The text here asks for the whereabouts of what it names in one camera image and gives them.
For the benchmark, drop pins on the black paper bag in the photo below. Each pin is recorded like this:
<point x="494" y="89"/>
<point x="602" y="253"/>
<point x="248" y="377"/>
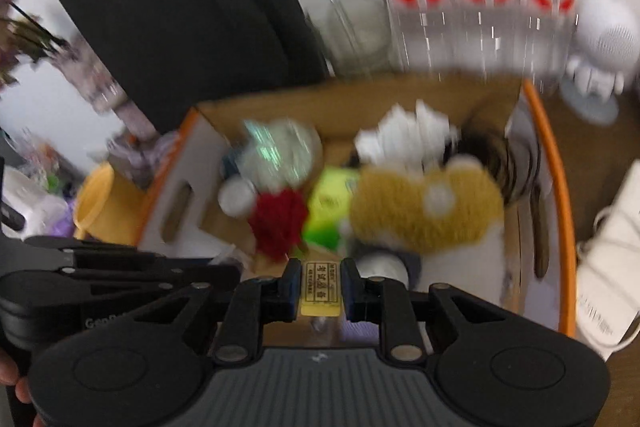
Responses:
<point x="175" y="17"/>

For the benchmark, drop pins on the red yarn flower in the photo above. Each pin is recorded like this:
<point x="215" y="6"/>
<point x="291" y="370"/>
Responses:
<point x="277" y="222"/>

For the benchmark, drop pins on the white astronaut figurine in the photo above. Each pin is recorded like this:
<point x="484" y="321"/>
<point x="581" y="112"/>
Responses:
<point x="607" y="37"/>

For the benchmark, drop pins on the yellow and white plush toy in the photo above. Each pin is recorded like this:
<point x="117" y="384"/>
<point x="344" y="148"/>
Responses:
<point x="425" y="217"/>

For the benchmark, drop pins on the white detergent bottle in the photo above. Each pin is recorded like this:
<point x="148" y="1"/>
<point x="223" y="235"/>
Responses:
<point x="25" y="197"/>

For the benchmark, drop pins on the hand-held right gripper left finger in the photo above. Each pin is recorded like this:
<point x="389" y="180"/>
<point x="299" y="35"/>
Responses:
<point x="295" y="284"/>

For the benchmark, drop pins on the small yellow labelled packet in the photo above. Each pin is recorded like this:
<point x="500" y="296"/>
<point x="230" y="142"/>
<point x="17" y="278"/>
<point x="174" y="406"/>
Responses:
<point x="321" y="297"/>

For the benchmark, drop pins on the white power adapter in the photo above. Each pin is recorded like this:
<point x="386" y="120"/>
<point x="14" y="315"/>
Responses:
<point x="615" y="267"/>

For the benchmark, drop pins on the purple tissue pack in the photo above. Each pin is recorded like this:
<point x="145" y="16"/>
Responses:
<point x="57" y="217"/>

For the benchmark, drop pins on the white round cap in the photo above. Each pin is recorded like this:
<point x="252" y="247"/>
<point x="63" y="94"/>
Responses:
<point x="237" y="197"/>

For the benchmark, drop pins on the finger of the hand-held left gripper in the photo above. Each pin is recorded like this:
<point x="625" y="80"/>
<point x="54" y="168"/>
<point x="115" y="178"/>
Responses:
<point x="150" y="279"/>
<point x="100" y="252"/>

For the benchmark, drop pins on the patterned purple vase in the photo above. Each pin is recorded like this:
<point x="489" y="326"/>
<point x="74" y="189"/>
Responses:
<point x="100" y="77"/>

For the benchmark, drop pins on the person's left hand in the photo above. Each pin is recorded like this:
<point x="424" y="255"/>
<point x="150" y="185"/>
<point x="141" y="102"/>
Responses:
<point x="12" y="369"/>

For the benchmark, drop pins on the clear drinking glass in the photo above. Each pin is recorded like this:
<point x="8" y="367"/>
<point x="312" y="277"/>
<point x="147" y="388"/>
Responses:
<point x="357" y="32"/>

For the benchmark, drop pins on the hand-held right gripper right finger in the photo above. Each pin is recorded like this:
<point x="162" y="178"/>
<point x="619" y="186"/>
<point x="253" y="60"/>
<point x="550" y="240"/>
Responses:
<point x="348" y="289"/>

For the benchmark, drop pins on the green toy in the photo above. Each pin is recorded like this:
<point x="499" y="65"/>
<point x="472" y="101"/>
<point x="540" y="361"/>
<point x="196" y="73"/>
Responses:
<point x="330" y="202"/>

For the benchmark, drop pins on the yellow mug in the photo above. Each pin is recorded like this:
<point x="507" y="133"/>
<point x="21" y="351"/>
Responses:
<point x="107" y="207"/>

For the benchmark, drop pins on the clutter of stationery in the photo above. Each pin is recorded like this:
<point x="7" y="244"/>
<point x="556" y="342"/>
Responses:
<point x="45" y="157"/>

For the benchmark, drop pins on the crumpled white paper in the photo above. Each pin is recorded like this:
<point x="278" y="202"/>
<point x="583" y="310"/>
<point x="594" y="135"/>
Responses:
<point x="405" y="137"/>

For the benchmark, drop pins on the red cardboard box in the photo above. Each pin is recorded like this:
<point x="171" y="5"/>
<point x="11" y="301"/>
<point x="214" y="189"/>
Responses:
<point x="280" y="117"/>

